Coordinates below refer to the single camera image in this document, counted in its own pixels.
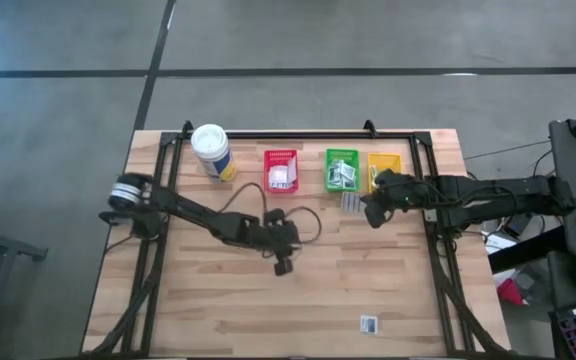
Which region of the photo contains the dark metal floor stand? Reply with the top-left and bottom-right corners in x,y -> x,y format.
0,199 -> 49,360

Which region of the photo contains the thin black floor cable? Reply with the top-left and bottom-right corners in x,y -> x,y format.
464,141 -> 552,161

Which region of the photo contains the white paper sheet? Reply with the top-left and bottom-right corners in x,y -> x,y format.
481,232 -> 518,254

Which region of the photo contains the black power brick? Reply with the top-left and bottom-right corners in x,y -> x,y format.
501,214 -> 534,239

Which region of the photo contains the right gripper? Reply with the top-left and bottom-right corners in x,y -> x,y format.
363,168 -> 417,229

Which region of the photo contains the wipes canister with white lid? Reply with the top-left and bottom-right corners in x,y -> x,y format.
190,123 -> 240,184

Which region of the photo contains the green plastic basket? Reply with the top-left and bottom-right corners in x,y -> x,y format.
324,147 -> 361,194

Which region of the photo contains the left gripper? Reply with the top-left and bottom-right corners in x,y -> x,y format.
260,208 -> 303,277

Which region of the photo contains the red plastic basket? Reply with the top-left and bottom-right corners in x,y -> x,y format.
263,148 -> 300,195

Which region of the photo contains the yellow plastic basket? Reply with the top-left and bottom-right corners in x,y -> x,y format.
367,151 -> 403,194

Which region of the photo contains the red object on floor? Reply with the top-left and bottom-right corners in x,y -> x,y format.
497,277 -> 529,307

